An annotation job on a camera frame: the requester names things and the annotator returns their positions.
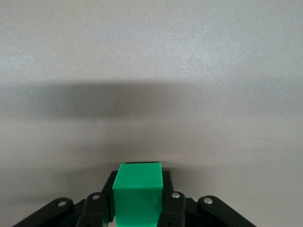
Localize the green cube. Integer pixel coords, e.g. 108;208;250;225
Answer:
111;162;164;227

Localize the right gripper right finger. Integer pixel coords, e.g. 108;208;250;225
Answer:
157;170;258;227

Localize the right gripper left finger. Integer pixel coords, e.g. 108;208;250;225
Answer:
9;170;118;227

